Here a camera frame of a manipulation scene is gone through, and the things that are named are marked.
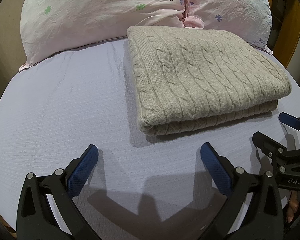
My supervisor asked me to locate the beige cable-knit sweater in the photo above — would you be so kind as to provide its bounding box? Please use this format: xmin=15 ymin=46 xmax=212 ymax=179
xmin=127 ymin=26 xmax=292 ymax=137

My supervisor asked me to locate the person's right hand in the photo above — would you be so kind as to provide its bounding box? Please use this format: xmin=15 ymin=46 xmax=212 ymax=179
xmin=287 ymin=191 xmax=299 ymax=224

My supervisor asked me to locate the lavender bed sheet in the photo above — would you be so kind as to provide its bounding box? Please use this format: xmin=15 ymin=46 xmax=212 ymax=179
xmin=0 ymin=40 xmax=300 ymax=239

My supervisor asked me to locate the pink floral pillow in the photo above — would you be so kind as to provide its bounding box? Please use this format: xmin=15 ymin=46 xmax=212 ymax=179
xmin=20 ymin=0 xmax=273 ymax=69

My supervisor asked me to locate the wooden bed frame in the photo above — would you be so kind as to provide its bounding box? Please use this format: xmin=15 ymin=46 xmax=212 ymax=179
xmin=267 ymin=0 xmax=300 ymax=67

